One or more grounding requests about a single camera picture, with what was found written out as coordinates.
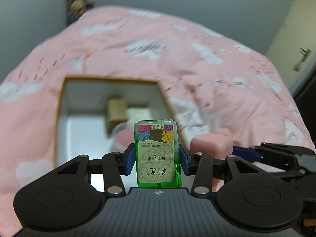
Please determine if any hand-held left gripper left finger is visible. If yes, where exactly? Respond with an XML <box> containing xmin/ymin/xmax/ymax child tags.
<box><xmin>56</xmin><ymin>144</ymin><xmax>136</xmax><ymax>197</ymax></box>

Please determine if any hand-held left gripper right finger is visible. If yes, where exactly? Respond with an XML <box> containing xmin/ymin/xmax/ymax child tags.
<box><xmin>178</xmin><ymin>144</ymin><xmax>260</xmax><ymax>196</ymax></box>

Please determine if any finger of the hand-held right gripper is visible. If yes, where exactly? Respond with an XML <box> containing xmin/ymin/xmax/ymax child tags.
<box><xmin>233</xmin><ymin>142</ymin><xmax>316</xmax><ymax>176</ymax></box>

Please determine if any green glass bottle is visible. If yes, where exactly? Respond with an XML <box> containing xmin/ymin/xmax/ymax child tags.
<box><xmin>133</xmin><ymin>119</ymin><xmax>182</xmax><ymax>188</ymax></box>

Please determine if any pink rounded case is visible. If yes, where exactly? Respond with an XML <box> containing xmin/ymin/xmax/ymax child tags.
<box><xmin>190</xmin><ymin>133</ymin><xmax>234</xmax><ymax>193</ymax></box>

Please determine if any white patterned box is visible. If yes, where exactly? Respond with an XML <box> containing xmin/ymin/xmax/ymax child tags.
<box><xmin>126</xmin><ymin>107</ymin><xmax>153</xmax><ymax>126</ymax></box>

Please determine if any olive small box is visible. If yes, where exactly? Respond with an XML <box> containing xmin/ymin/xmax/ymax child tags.
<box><xmin>107</xmin><ymin>98</ymin><xmax>129</xmax><ymax>135</ymax></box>

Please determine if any orange cardboard box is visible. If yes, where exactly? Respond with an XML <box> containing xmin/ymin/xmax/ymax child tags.
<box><xmin>55</xmin><ymin>76</ymin><xmax>188</xmax><ymax>194</ymax></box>

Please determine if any dark wardrobe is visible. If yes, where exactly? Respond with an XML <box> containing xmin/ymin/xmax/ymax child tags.
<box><xmin>295</xmin><ymin>74</ymin><xmax>316</xmax><ymax>141</ymax></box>

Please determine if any pink cloud-print blanket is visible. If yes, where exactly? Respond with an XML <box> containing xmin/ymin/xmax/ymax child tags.
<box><xmin>0</xmin><ymin>5</ymin><xmax>316</xmax><ymax>237</ymax></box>

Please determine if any cream door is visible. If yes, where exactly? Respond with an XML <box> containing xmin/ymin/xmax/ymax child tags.
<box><xmin>265</xmin><ymin>0</ymin><xmax>316</xmax><ymax>94</ymax></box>

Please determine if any tall column of plush toys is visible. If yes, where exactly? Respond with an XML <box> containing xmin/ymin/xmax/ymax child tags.
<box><xmin>67</xmin><ymin>0</ymin><xmax>89</xmax><ymax>26</ymax></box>

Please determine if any dark door handle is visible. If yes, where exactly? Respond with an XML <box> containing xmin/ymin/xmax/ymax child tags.
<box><xmin>294</xmin><ymin>47</ymin><xmax>311</xmax><ymax>71</ymax></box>

